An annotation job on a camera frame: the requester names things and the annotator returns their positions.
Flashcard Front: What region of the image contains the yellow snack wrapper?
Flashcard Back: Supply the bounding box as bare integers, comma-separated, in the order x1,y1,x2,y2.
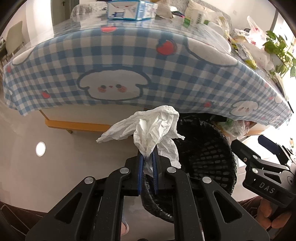
229,37,258,70

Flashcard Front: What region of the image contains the white plastic bag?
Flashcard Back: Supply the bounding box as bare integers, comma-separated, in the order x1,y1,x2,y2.
243,42,282,72

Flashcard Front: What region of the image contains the white green medicine bottle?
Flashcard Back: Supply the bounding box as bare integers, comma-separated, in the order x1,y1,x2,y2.
204,20,223,35

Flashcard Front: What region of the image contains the blue white milk carton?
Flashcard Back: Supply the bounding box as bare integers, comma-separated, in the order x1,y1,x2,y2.
107,1,158,21

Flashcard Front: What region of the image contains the black trash bin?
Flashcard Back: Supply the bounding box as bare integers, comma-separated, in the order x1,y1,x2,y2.
141,113,237,223

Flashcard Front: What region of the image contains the person's right hand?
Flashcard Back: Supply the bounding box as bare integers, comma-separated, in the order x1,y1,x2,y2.
255,197,293,232

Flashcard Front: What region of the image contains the red printed plastic bag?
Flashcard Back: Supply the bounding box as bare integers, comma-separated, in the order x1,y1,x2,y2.
234,16,268,49

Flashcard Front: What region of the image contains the white tissue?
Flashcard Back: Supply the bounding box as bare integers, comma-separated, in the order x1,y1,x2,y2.
96,105,185,175

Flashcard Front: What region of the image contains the green potted plant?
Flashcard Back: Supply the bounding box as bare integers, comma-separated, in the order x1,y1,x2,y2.
263,31,295,78

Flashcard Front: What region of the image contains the clear plastic bag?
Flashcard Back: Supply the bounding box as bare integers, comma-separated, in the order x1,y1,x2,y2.
208,12,230,40

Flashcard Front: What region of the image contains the small green white box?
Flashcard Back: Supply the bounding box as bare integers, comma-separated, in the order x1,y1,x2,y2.
184,8,210,27

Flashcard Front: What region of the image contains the wooden table frame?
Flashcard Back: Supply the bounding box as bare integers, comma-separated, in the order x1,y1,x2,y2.
40,110,111,133

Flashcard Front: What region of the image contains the blue checkered tablecloth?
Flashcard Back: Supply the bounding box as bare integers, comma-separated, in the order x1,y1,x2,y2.
3,18,292,127

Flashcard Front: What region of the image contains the gold snack bag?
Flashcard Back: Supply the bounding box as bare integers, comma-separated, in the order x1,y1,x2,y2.
151,0,173,19

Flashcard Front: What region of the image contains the beige dining chair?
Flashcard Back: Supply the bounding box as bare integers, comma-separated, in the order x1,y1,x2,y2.
6,21,23,59

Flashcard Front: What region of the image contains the blue fuzzy slipper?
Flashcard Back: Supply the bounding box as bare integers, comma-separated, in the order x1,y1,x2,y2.
120,215,130,237

